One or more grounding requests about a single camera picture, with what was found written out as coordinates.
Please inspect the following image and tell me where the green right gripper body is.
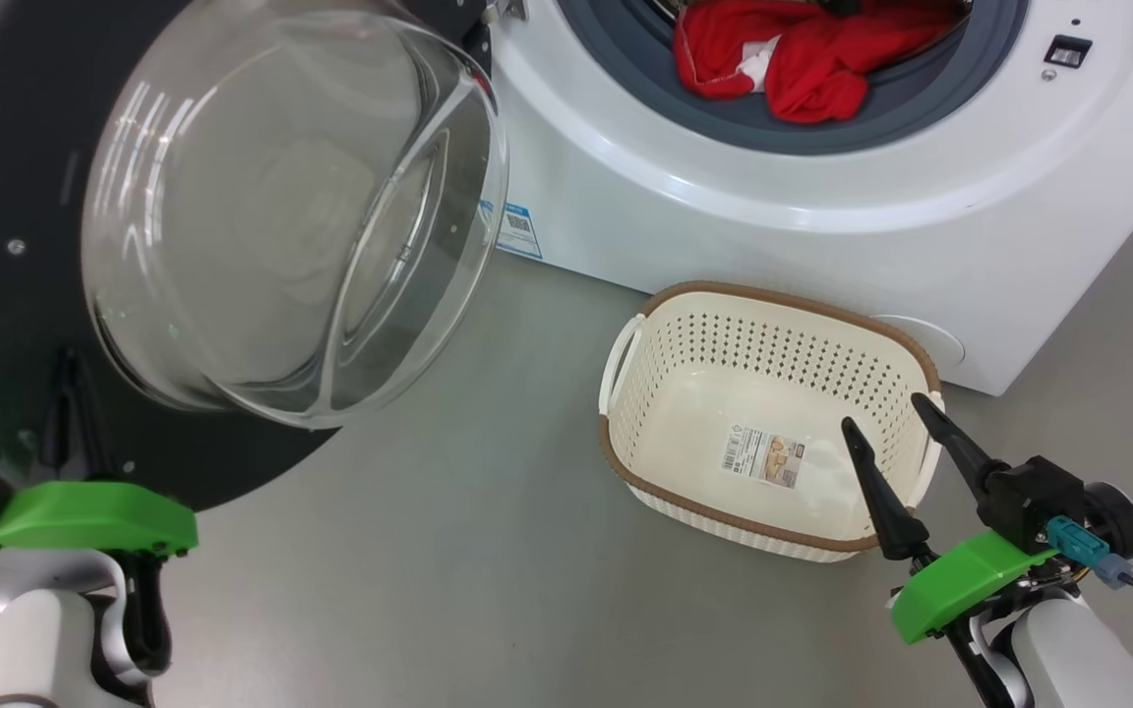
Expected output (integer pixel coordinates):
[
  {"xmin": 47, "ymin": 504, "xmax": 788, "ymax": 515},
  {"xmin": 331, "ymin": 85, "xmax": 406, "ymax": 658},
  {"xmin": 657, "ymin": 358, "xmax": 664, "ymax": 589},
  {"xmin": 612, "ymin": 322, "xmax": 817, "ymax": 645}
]
[{"xmin": 881, "ymin": 529, "xmax": 1061, "ymax": 646}]

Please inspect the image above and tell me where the black cable teal right connector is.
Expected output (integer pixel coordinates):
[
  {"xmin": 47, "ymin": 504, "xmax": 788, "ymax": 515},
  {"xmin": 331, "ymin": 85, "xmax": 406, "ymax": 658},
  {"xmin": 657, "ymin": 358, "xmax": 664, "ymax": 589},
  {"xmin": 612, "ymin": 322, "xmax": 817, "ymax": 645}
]
[{"xmin": 1046, "ymin": 511, "xmax": 1133, "ymax": 601}]

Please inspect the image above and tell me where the cream laundry basket brown rim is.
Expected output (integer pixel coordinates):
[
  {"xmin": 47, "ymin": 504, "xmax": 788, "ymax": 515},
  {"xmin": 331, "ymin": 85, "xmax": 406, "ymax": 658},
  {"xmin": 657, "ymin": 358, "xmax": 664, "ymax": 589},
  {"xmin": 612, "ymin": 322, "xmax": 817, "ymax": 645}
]
[{"xmin": 598, "ymin": 280, "xmax": 947, "ymax": 564}]

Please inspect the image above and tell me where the white washing machine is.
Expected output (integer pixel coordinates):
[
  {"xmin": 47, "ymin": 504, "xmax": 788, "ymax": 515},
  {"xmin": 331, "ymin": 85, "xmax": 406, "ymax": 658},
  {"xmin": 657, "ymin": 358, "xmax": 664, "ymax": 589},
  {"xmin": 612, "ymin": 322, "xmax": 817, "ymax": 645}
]
[{"xmin": 483, "ymin": 0, "xmax": 1133, "ymax": 398}]

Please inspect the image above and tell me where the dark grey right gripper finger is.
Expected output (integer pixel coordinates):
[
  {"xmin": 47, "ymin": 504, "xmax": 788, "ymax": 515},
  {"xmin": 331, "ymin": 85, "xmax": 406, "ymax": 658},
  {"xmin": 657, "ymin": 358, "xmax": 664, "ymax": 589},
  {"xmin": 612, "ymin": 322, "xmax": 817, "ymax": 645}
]
[
  {"xmin": 840, "ymin": 416, "xmax": 932, "ymax": 562},
  {"xmin": 911, "ymin": 392, "xmax": 1011, "ymax": 503}
]

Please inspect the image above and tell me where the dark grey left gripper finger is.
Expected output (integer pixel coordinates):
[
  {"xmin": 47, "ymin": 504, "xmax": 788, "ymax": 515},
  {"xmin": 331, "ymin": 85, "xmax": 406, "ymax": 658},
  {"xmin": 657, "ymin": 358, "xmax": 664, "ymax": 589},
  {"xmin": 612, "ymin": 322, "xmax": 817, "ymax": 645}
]
[
  {"xmin": 40, "ymin": 349, "xmax": 86, "ymax": 483},
  {"xmin": 75, "ymin": 372, "xmax": 117, "ymax": 483}
]

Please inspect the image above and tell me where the black glass washing machine door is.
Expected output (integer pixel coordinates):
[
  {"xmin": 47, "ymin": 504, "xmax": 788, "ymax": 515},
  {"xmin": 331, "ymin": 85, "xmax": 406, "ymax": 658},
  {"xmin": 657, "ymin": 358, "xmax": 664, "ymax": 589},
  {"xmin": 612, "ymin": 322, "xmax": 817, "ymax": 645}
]
[{"xmin": 0, "ymin": 0, "xmax": 511, "ymax": 514}]

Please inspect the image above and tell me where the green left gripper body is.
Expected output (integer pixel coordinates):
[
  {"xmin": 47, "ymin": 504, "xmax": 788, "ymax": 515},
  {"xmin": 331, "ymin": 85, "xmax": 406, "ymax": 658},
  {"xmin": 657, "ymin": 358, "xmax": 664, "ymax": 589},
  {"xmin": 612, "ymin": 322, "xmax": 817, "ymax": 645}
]
[{"xmin": 0, "ymin": 479, "xmax": 200, "ymax": 561}]

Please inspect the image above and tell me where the printed product label sticker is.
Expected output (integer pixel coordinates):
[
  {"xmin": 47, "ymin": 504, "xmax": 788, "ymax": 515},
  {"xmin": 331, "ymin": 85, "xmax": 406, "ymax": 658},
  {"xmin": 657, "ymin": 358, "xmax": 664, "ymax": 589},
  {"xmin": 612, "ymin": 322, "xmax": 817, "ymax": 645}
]
[{"xmin": 720, "ymin": 425, "xmax": 806, "ymax": 491}]

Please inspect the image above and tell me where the red and white garment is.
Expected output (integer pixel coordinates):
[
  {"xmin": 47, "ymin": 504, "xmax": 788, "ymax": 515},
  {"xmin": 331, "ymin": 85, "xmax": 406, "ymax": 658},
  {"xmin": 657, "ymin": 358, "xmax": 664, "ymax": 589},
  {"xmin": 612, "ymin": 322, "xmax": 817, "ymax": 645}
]
[{"xmin": 673, "ymin": 0, "xmax": 971, "ymax": 126}]

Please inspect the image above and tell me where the blue energy label sticker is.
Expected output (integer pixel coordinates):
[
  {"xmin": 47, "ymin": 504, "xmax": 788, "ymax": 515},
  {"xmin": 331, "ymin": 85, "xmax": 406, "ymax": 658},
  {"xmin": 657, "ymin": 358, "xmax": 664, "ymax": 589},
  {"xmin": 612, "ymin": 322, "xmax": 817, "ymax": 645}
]
[{"xmin": 495, "ymin": 201, "xmax": 544, "ymax": 261}]

